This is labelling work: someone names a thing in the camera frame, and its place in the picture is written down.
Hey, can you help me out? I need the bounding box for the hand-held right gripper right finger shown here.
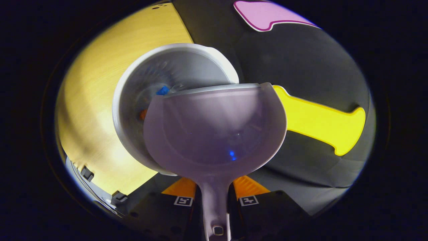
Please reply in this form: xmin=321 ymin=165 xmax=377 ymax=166
xmin=228 ymin=175 xmax=311 ymax=241

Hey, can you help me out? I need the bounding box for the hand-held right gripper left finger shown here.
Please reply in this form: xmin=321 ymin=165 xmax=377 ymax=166
xmin=125 ymin=177 xmax=203 ymax=241

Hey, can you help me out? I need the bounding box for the pink dustpan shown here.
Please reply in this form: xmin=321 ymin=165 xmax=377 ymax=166
xmin=143 ymin=82 xmax=288 ymax=241

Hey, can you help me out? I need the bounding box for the light wooden desktop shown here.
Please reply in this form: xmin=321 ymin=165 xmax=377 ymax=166
xmin=55 ymin=3 xmax=194 ymax=196

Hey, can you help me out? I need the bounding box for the black desk clamp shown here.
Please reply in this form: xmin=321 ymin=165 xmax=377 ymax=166
xmin=80 ymin=166 xmax=95 ymax=181
xmin=111 ymin=191 xmax=128 ymax=205

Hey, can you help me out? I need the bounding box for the black backdrop cloth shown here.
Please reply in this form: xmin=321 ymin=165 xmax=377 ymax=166
xmin=172 ymin=0 xmax=377 ymax=216

